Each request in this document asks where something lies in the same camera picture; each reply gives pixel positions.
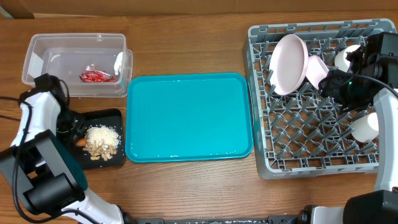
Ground orange carrot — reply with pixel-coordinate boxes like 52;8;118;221
76;138;87;147

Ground white bowl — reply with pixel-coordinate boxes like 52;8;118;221
334;45;361;72

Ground pink bowl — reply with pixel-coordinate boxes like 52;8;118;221
306;55;329;90

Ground white paper cup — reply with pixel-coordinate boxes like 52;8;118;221
351;113;379;142

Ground red snack wrapper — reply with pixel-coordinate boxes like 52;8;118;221
79;64;118;83

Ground pink plate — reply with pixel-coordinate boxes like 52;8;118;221
269;34;308;95

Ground white tissue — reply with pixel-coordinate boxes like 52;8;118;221
114;52;124;76

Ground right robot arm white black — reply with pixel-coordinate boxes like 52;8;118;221
296;32;397;223

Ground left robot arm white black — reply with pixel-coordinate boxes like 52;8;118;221
1;73;133;223

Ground grey dishwasher rack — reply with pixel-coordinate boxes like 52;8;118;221
243;19;396;179

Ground food scraps rice and peanuts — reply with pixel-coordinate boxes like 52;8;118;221
83;125;121;161

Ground black plastic tray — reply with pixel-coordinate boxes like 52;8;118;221
68;108;126;170

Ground clear plastic bin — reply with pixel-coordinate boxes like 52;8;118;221
22;33;133;98

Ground teal serving tray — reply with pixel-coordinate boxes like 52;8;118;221
125;73;254;163

